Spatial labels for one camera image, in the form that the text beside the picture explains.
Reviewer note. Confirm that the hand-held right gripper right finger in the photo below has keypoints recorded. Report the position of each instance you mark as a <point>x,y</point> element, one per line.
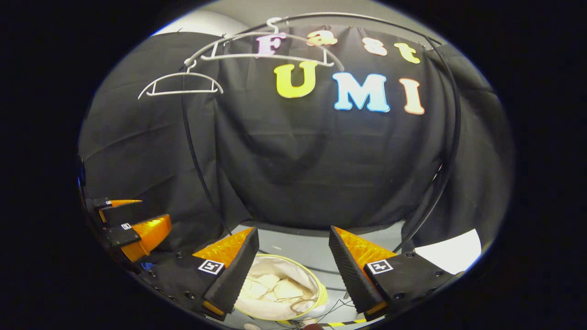
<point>351,275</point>

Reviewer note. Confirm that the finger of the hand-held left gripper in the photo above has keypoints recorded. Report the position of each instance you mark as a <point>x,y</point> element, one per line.
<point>102,203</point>
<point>124,234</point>

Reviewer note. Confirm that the black clothes rack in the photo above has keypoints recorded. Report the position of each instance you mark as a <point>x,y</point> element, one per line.
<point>456,133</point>

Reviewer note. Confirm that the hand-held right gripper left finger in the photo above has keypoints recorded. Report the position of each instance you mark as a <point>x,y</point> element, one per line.
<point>234,279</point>

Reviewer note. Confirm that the white paper sheet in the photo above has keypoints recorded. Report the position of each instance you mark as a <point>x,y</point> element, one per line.
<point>454,254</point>

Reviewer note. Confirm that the white yellow-rimmed laundry hamper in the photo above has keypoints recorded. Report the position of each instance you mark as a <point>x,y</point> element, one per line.
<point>298,270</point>

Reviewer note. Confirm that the yellow black floor tape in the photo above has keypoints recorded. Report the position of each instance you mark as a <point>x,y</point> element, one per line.
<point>339,323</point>

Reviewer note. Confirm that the empty white clothes hanger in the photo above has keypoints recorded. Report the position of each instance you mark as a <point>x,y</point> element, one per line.
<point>191,73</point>

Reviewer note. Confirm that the cream shirt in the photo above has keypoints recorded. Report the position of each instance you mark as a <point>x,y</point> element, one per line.
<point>284,288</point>

